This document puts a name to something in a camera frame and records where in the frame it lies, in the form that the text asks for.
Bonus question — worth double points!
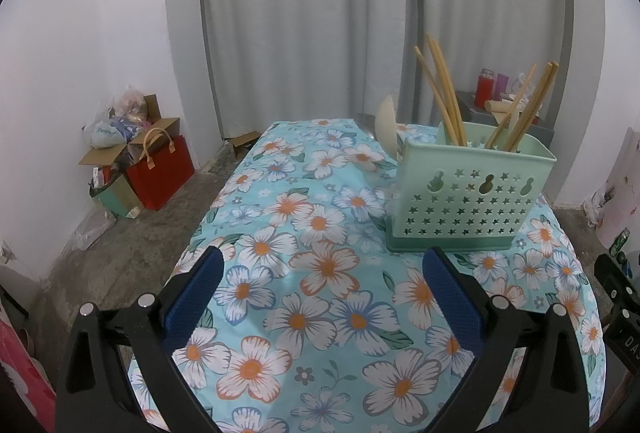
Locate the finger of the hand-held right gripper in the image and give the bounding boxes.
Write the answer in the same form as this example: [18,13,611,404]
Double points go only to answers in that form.
[593,253,632,315]

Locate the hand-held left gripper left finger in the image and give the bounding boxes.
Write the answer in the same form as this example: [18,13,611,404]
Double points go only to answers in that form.
[55,245,226,433]

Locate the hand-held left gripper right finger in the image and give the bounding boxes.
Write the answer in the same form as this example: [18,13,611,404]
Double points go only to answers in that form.
[421,247,591,433]

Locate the green perforated utensil basket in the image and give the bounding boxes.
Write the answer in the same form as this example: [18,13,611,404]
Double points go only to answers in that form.
[386,120,558,254]

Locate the metal spoon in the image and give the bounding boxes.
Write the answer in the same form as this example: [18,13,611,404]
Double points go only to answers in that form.
[355,112,382,140]

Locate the green bottle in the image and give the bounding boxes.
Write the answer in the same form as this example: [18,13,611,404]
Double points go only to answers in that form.
[610,228,632,256]

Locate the white plastic bag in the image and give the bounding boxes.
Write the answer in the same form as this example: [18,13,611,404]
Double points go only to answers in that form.
[582,185,609,228]
[509,71,540,101]

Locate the white plastic sheet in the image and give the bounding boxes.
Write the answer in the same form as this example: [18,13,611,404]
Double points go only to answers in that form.
[69,212,119,252]

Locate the green gift bag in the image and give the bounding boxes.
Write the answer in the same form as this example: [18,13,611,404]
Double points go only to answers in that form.
[89,167,144,220]

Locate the blue floral tablecloth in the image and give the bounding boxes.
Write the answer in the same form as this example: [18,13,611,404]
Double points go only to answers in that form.
[127,116,609,433]

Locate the red gift bag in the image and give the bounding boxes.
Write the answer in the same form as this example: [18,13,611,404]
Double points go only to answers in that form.
[124,128,196,212]

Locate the small cardboard box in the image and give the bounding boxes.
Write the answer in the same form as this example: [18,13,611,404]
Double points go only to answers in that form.
[224,130,262,160]

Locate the open cardboard box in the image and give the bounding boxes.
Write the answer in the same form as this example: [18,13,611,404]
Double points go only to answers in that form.
[78,93,181,170]

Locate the pink bag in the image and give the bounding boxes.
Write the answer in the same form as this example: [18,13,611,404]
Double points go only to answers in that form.
[0,308,57,433]

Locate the brown paper roll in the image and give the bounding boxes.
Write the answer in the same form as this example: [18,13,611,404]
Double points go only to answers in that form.
[483,98,517,126]

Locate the red bottle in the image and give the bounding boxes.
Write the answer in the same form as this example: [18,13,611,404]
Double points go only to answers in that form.
[475,68,496,110]

